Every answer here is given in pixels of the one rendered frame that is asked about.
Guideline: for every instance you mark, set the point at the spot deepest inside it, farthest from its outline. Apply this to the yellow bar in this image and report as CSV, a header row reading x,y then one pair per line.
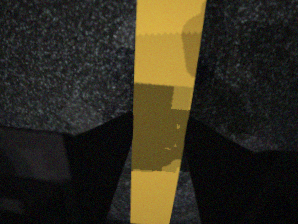
x,y
167,44

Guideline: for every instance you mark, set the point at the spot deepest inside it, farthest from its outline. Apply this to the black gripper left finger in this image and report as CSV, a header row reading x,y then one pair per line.
x,y
87,166

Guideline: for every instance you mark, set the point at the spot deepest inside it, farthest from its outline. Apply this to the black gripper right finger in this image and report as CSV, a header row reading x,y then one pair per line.
x,y
232,183

